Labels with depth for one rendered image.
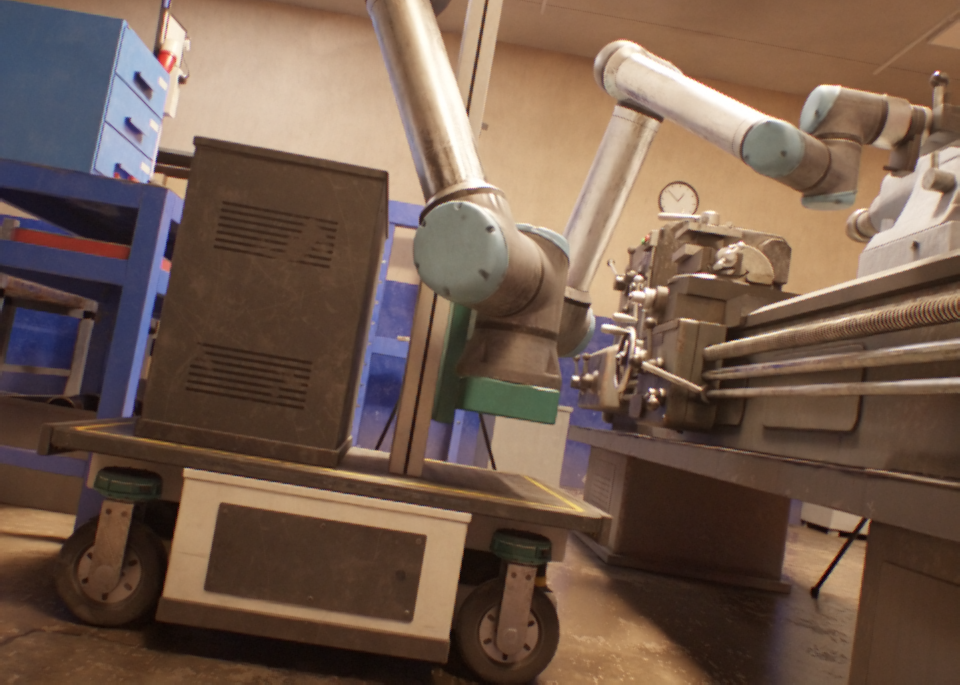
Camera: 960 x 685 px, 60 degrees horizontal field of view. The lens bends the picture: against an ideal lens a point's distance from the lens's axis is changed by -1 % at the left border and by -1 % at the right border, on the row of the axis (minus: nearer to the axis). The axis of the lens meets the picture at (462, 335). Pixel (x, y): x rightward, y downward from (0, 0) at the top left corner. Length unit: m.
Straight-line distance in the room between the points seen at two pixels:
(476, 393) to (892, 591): 0.71
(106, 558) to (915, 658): 1.25
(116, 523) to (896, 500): 1.17
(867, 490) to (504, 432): 3.96
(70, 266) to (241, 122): 4.93
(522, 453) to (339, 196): 3.82
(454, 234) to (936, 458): 0.83
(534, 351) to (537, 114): 5.56
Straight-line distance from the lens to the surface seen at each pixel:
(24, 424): 2.55
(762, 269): 3.24
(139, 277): 2.12
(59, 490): 2.53
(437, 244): 1.30
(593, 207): 1.99
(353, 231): 1.47
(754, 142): 1.52
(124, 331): 2.12
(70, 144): 2.25
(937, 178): 1.86
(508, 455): 5.15
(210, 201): 1.51
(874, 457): 1.67
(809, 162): 1.53
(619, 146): 1.99
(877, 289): 1.72
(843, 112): 1.65
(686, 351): 2.36
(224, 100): 7.11
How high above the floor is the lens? 0.46
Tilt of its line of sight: 5 degrees up
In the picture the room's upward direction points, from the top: 10 degrees clockwise
